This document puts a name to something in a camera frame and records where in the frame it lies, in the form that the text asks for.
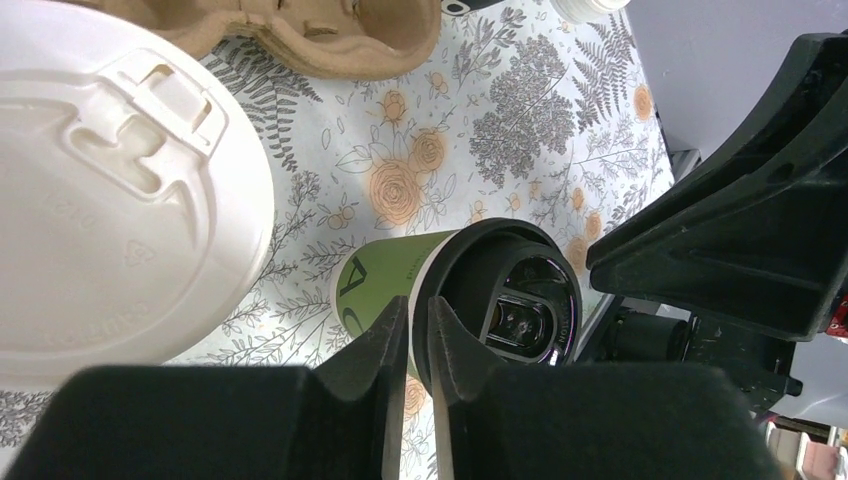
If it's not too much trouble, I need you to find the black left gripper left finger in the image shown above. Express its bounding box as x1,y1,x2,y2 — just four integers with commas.
7,296,408,479

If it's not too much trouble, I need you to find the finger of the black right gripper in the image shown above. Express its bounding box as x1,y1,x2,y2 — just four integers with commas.
587,33,847,342

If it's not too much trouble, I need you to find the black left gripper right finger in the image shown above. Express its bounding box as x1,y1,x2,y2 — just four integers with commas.
427,297,781,479

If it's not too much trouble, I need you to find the black coffee lid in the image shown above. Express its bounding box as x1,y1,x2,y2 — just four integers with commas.
410,218,582,387

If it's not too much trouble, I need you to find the white coffee lid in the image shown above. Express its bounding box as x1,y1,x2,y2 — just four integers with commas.
1,1,275,390

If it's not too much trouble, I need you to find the stack of black paper cups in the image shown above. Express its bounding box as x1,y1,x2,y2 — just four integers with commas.
441,0,503,16

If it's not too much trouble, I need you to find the stack of white lids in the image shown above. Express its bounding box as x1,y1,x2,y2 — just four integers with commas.
549,0,630,25

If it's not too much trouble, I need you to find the stack of brown cup carriers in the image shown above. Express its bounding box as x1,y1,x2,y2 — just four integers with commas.
85,0,442,81

